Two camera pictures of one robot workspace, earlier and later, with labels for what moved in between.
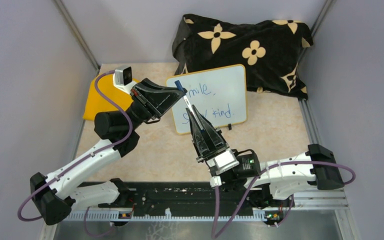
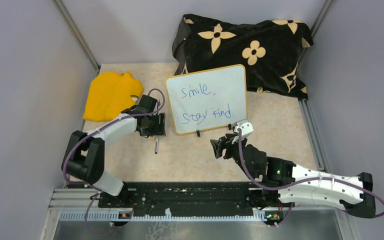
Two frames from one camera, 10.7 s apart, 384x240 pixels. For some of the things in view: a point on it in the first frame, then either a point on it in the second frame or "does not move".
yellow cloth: [95, 104] does not move
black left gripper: [147, 95] → [159, 129]
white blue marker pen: [186, 98] → [156, 144]
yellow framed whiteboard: [219, 95] does not move
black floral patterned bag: [268, 50] does not move
